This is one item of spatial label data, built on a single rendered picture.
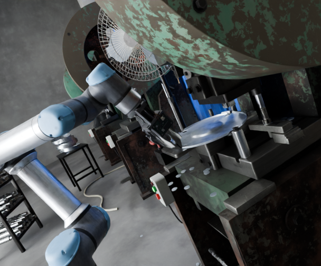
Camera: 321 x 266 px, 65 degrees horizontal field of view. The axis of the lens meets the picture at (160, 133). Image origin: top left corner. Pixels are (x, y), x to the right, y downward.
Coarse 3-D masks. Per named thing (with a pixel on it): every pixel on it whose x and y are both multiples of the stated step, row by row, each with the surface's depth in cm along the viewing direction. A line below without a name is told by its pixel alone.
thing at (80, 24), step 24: (72, 24) 194; (96, 24) 200; (72, 48) 196; (96, 48) 208; (72, 72) 197; (168, 72) 250; (144, 96) 275; (192, 120) 256; (120, 144) 235; (144, 144) 242; (144, 168) 245; (144, 192) 247
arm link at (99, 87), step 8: (104, 64) 69; (96, 72) 67; (104, 72) 68; (112, 72) 70; (88, 80) 69; (96, 80) 68; (104, 80) 68; (112, 80) 69; (120, 80) 70; (96, 88) 70; (104, 88) 69; (112, 88) 69; (120, 88) 70; (128, 88) 71; (96, 96) 70; (104, 96) 70; (112, 96) 70; (120, 96) 70
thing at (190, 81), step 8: (184, 72) 91; (192, 72) 89; (192, 80) 87; (200, 80) 83; (208, 80) 84; (216, 80) 82; (224, 80) 84; (232, 80) 85; (240, 80) 86; (192, 88) 89; (200, 88) 84; (208, 88) 84; (216, 88) 83; (224, 88) 84; (232, 88) 85; (192, 96) 92; (200, 96) 87; (208, 96) 85; (216, 96) 84
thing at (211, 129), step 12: (204, 120) 105; (216, 120) 97; (228, 120) 91; (240, 120) 85; (192, 132) 93; (204, 132) 87; (216, 132) 84; (228, 132) 77; (192, 144) 83; (204, 144) 78
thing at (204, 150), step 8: (208, 144) 86; (216, 144) 87; (224, 144) 88; (168, 152) 86; (176, 152) 82; (184, 152) 81; (200, 152) 93; (208, 152) 87; (216, 152) 88; (200, 160) 94; (208, 160) 90; (216, 160) 88; (216, 168) 88
